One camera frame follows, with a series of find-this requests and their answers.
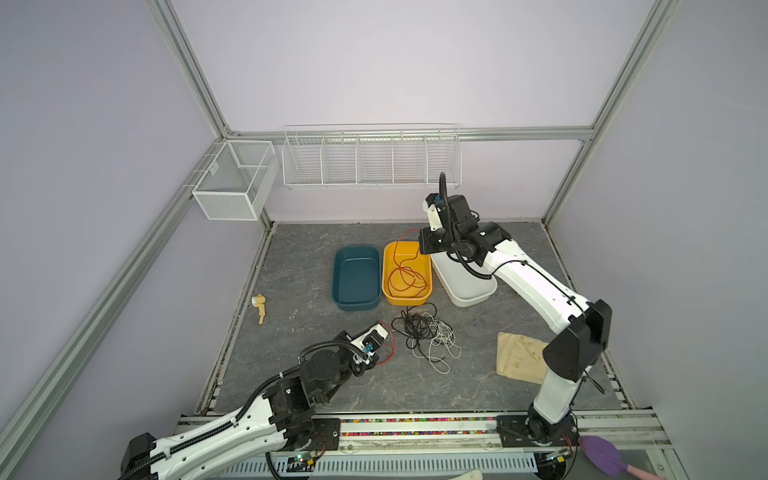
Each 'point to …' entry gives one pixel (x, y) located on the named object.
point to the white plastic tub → (465, 288)
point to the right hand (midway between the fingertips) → (420, 238)
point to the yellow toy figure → (259, 301)
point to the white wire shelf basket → (370, 155)
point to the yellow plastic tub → (422, 265)
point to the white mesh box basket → (239, 183)
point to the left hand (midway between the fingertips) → (376, 324)
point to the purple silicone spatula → (608, 460)
